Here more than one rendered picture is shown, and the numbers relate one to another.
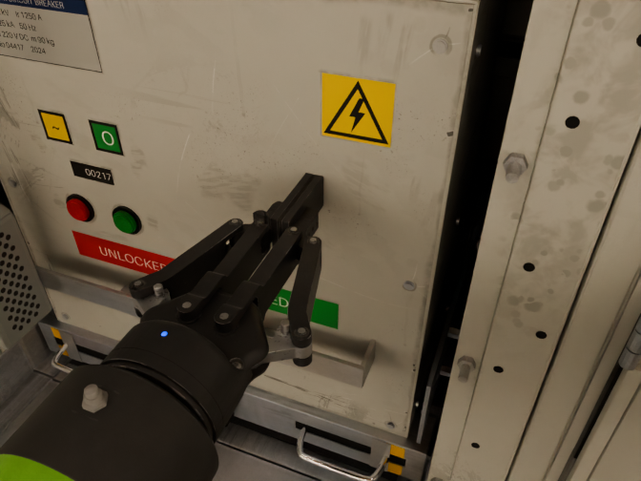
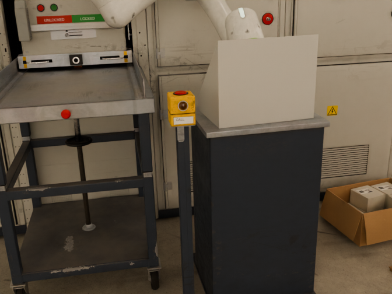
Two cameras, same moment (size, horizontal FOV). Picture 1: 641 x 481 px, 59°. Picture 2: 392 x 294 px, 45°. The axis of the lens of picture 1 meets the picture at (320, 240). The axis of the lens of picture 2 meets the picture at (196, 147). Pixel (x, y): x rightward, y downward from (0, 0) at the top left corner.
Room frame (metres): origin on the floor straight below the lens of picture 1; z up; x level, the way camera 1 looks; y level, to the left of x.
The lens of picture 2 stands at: (-1.81, 0.85, 1.24)
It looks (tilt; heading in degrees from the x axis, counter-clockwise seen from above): 20 degrees down; 329
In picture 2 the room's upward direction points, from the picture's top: 2 degrees counter-clockwise
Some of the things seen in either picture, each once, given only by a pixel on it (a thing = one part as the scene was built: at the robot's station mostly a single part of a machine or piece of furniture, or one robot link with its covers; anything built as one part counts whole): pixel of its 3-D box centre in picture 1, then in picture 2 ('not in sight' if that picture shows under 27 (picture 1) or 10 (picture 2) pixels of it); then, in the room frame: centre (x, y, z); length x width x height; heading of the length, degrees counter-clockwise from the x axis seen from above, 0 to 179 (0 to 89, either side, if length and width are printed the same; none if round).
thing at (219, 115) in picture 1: (186, 230); (70, 4); (0.45, 0.13, 1.15); 0.48 x 0.01 x 0.48; 68
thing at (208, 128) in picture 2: not in sight; (253, 116); (-0.45, -0.25, 0.74); 0.46 x 0.36 x 0.02; 70
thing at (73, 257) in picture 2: not in sight; (81, 170); (0.10, 0.27, 0.46); 0.64 x 0.58 x 0.66; 158
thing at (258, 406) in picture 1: (222, 380); (76, 58); (0.46, 0.13, 0.89); 0.54 x 0.05 x 0.06; 68
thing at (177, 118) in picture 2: not in sight; (181, 108); (-0.53, 0.12, 0.85); 0.08 x 0.08 x 0.10; 68
